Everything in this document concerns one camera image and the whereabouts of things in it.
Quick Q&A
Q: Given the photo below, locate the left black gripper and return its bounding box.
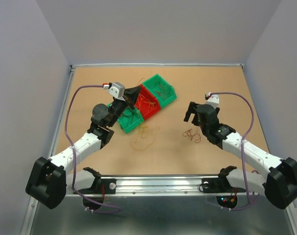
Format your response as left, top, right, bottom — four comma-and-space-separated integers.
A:
107, 86, 141, 128

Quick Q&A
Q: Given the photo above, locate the brown wire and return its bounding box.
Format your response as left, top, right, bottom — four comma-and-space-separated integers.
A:
121, 110, 138, 128

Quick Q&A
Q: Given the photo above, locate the yellow wire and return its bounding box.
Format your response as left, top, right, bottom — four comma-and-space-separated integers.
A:
130, 122, 160, 151
137, 78, 159, 116

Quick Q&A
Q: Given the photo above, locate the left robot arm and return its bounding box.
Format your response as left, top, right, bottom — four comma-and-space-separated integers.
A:
25, 82, 142, 209

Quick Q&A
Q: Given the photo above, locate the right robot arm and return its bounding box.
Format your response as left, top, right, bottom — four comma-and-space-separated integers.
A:
184, 102, 297, 210

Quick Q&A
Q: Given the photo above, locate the red plastic bin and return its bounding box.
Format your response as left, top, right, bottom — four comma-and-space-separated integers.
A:
135, 84, 161, 121

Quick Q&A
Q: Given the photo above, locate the near green plastic bin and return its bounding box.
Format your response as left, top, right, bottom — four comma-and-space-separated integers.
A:
118, 108, 144, 133

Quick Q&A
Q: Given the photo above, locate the green plastic bin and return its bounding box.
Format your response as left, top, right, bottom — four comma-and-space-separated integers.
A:
142, 74, 177, 109
118, 108, 144, 133

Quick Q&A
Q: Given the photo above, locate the far green plastic bin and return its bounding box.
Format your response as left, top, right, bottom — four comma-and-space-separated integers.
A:
142, 74, 177, 109

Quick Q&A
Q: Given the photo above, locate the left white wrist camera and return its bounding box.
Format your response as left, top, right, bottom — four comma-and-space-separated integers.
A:
103, 82, 125, 100

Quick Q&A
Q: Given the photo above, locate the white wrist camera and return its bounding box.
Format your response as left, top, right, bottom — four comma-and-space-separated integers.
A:
205, 93, 220, 109
103, 82, 125, 100

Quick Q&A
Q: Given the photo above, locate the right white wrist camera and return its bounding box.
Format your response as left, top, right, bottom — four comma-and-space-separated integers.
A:
205, 93, 220, 109

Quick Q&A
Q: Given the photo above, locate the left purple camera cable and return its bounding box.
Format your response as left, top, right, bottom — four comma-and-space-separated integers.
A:
65, 84, 121, 214

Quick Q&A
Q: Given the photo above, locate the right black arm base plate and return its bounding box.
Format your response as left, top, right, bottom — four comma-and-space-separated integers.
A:
200, 177, 235, 193

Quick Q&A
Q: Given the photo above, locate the aluminium front rail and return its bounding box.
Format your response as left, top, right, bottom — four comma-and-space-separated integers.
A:
75, 169, 266, 197

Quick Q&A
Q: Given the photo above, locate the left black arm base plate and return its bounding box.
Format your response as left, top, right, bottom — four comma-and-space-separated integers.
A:
75, 178, 117, 194

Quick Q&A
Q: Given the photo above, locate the aluminium table edge frame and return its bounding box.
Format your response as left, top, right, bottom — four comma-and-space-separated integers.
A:
46, 64, 245, 162

